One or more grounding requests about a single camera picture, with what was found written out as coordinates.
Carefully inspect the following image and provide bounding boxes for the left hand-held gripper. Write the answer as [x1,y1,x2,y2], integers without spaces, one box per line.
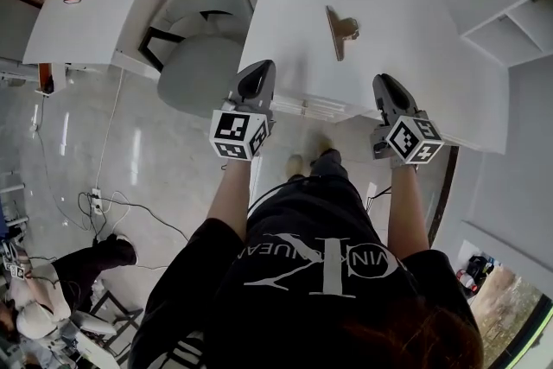
[209,59,278,162]

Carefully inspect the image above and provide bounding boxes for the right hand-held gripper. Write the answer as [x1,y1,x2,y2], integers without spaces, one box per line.
[370,73,446,167]

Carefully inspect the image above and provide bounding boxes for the large metal binder clip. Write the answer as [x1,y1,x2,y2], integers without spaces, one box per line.
[324,4,360,62]

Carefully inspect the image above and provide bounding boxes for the person's left forearm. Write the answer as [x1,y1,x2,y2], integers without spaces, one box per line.
[205,159,254,245]

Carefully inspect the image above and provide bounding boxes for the person's right forearm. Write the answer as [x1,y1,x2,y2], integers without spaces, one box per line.
[386,166,431,263]

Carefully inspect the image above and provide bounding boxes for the white desk with drawers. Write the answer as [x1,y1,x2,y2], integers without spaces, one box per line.
[236,0,511,156]

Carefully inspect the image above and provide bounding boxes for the grey upholstered chair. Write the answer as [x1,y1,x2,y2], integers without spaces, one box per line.
[138,0,256,120]

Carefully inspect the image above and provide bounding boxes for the person's right shoe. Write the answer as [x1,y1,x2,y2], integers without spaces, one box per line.
[308,132,334,156]

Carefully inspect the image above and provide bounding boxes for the person's shoe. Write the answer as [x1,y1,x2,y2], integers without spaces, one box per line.
[284,154,306,182]
[308,132,334,156]

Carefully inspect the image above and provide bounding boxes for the person's left shoe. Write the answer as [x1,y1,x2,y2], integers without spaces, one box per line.
[284,154,306,182]

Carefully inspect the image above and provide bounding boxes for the person's dark trousers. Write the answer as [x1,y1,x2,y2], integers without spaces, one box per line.
[308,149,351,182]

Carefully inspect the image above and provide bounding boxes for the plain white desk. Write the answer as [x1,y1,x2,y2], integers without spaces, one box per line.
[21,0,169,68]

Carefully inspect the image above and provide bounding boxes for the black bag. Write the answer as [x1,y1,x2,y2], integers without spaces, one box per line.
[466,254,496,286]

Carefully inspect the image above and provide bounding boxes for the white power strip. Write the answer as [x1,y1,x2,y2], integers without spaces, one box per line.
[90,187,105,216]

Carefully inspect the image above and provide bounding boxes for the red cap plastic bottle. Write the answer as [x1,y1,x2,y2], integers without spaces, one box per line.
[456,270,476,295]

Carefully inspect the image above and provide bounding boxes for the orange desk drawer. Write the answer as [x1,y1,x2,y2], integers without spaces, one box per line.
[37,62,56,97]

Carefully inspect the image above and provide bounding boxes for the person's black printed shirt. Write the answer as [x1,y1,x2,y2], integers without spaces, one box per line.
[133,175,485,369]

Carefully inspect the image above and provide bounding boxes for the grey stool seat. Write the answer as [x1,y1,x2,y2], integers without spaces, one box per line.
[71,310,118,336]

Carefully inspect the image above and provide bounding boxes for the thin black cable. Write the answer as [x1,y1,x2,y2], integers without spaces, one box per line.
[366,185,392,213]

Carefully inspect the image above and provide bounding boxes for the long white cable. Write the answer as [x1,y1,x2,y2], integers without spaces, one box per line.
[92,68,126,191]

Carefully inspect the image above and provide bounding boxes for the black floor cable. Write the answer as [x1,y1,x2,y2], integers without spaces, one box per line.
[77,190,191,243]

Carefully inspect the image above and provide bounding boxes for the black metal frame stand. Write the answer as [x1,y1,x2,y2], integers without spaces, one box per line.
[88,289,146,355]

